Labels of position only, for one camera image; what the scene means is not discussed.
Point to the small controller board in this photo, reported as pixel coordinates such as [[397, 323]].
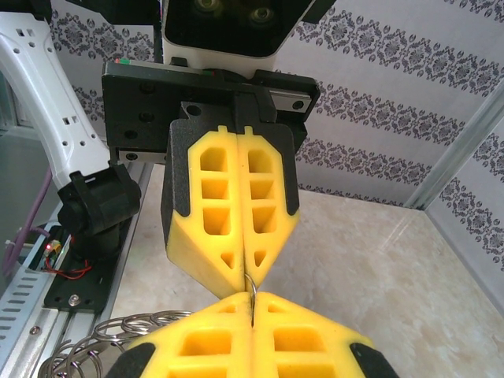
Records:
[[53, 252]]

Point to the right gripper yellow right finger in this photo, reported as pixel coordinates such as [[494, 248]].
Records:
[[323, 354]]

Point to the aluminium corner post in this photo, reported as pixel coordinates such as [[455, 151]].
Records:
[[464, 155]]

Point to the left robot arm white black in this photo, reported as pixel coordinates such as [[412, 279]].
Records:
[[39, 98]]

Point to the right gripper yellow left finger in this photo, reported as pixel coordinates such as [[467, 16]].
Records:
[[177, 354]]

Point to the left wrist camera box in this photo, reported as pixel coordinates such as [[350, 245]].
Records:
[[220, 39]]

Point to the metal keyring disc with rings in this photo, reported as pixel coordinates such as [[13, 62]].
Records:
[[169, 315]]

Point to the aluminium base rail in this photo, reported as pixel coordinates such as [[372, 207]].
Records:
[[59, 334]]

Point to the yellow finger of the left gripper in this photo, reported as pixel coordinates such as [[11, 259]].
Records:
[[177, 197], [283, 204]]

